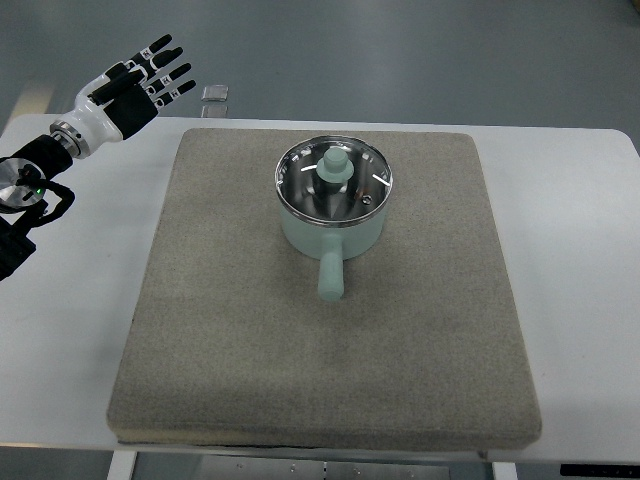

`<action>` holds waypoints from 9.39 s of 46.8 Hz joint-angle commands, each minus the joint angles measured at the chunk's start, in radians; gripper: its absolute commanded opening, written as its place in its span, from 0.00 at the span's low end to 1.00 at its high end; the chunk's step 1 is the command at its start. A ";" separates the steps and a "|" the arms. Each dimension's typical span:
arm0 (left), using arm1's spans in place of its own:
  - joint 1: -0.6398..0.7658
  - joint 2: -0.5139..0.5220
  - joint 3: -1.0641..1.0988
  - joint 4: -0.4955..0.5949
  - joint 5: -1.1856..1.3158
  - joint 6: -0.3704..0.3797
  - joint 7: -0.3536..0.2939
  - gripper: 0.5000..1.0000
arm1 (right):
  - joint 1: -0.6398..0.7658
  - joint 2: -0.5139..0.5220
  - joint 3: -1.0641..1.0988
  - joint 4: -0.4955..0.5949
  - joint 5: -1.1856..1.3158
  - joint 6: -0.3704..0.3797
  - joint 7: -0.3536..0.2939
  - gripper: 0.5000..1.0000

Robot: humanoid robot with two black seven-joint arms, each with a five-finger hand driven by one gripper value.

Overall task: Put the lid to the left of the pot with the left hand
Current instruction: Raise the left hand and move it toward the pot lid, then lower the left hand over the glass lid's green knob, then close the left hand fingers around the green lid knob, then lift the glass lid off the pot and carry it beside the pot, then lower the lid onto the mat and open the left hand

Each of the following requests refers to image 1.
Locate beige fabric mat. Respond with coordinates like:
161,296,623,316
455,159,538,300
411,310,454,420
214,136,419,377
105,127,543,450

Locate white table frame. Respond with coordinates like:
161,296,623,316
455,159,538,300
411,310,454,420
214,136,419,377
106,451,519,479

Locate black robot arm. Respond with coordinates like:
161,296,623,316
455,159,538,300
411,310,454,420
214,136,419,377
1,134,78,279

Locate lower metal floor plate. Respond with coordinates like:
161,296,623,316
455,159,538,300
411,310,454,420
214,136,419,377
201,104,228,118

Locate mint green pot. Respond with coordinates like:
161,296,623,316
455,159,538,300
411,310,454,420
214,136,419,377
279,204,388,302

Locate glass lid with green knob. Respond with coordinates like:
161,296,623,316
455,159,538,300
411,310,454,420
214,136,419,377
274,135,393,227

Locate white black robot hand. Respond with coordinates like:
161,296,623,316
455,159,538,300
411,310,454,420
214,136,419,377
50,34,196,159

